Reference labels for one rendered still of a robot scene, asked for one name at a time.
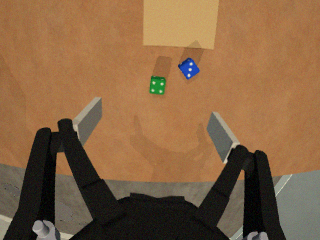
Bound green die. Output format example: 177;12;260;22
149;76;166;95

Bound blue die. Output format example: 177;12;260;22
178;58;200;80

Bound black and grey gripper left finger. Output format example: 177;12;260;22
3;97;144;240

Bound tan flat mat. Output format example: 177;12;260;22
143;0;219;50

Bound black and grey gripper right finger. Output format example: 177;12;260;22
176;111;286;240

